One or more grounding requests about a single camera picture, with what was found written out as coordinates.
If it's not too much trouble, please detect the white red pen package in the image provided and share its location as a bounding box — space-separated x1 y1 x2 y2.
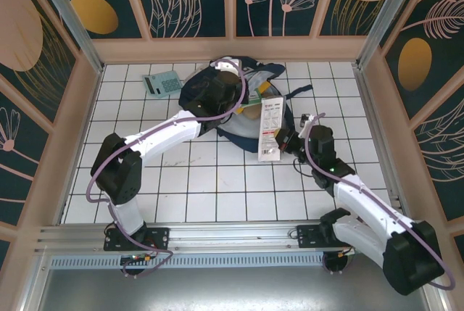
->
257 96 286 163

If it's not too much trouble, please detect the navy blue backpack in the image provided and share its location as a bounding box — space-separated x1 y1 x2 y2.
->
178 56 314 153

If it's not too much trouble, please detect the green notebook with house picture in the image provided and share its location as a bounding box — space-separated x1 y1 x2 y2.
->
246 85 272 108

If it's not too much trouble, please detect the teal calculator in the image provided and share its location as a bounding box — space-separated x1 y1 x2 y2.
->
141 71 184 100

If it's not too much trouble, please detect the grey steel plate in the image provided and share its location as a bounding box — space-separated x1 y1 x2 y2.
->
36 266 449 311

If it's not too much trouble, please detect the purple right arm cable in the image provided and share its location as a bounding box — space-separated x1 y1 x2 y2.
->
299 112 456 290

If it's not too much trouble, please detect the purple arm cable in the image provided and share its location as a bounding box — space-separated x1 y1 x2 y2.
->
88 56 252 280
299 112 456 290

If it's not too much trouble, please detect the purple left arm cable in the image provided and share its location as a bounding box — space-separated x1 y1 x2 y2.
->
88 56 252 280

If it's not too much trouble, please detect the aluminium side rail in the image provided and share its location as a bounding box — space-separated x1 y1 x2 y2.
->
353 66 413 222

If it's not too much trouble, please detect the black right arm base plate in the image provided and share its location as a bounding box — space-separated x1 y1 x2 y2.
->
296 223 341 251

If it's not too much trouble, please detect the aluminium mounting rail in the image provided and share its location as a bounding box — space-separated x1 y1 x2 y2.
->
34 219 431 254

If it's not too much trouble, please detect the slotted grey cable tray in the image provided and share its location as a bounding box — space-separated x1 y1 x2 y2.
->
48 254 329 269

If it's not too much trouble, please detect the aluminium frame post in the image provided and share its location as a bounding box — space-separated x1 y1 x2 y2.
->
29 0 106 73
355 0 424 70

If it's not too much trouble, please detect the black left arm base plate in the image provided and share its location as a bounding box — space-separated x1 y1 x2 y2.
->
103 226 171 252

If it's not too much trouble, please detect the left base wire connector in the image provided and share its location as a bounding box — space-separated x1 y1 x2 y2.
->
121 238 162 265

